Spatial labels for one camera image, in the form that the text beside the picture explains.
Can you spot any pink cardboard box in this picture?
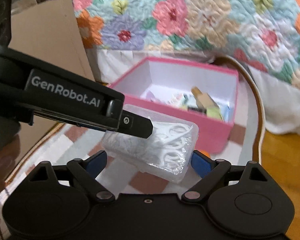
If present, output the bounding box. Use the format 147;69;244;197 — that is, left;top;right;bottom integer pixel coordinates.
109;57;238;154

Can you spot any purple cloth item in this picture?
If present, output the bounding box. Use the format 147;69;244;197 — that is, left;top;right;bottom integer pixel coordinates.
145;91;162;103

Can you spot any yellow green black roll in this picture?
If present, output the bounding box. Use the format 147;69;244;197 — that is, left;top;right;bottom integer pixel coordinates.
187;102;224;121

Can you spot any round checkered rug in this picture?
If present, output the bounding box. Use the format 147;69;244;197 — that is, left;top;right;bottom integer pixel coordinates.
0;57;264;239

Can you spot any beige cardboard panel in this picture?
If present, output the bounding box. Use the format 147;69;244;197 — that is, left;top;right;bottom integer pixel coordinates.
8;0;96;160

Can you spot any person's left hand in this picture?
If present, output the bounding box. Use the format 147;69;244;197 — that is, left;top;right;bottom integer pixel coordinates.
0;135;20;193

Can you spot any wooden cap perfume bottle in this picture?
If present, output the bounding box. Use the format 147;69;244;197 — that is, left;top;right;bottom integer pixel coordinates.
191;86;219;109

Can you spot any clear box of floss picks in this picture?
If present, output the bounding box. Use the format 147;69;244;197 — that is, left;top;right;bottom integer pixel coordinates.
101;105;199;183

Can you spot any floral quilt bedspread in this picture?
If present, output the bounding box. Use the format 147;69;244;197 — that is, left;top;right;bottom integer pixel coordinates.
72;0;300;89

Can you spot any white patterned small box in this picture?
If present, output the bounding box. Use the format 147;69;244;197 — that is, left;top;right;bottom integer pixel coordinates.
166;93;189;108

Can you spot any orange makeup sponge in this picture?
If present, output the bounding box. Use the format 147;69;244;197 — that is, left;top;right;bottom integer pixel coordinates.
200;151;210;158

